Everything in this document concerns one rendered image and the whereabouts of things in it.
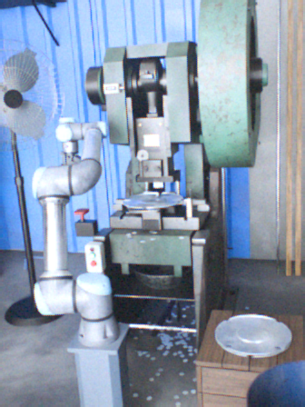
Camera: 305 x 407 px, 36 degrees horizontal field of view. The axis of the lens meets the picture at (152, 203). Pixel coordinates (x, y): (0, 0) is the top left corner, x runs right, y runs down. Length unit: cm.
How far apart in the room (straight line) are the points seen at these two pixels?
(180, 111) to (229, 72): 41
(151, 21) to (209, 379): 246
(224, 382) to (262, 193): 193
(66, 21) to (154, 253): 206
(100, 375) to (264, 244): 211
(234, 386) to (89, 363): 52
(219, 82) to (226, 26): 20
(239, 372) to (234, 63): 112
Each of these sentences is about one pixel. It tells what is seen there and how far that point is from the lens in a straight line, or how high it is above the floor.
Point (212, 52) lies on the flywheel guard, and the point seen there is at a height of 143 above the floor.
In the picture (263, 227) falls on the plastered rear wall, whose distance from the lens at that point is 358.
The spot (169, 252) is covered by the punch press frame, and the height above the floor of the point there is 56.
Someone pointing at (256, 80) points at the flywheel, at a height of 131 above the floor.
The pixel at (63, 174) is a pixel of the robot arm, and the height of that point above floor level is 103.
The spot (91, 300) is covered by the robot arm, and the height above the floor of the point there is 62.
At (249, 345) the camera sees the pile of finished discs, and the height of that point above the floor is 36.
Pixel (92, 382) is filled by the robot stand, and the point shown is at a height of 31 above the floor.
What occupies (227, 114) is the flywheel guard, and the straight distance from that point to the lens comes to 189.
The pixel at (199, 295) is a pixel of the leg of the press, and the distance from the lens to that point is 221.
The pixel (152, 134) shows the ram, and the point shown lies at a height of 110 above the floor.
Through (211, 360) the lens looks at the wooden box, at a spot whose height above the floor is 35.
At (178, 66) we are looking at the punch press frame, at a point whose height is 139.
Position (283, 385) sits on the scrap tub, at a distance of 162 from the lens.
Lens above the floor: 134
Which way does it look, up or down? 14 degrees down
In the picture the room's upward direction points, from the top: 4 degrees counter-clockwise
